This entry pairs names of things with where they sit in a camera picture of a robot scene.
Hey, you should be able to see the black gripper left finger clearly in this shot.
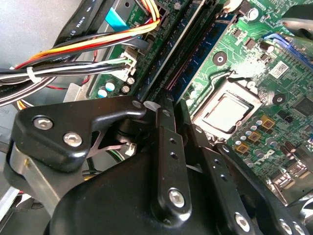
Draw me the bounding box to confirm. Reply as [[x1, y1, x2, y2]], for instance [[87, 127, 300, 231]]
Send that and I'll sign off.
[[4, 94, 193, 225]]

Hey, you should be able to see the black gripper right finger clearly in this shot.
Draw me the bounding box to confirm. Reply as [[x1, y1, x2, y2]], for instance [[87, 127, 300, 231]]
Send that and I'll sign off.
[[176, 100, 311, 235]]

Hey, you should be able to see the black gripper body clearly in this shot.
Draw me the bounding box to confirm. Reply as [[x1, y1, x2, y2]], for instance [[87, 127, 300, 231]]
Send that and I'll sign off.
[[48, 156, 235, 235]]

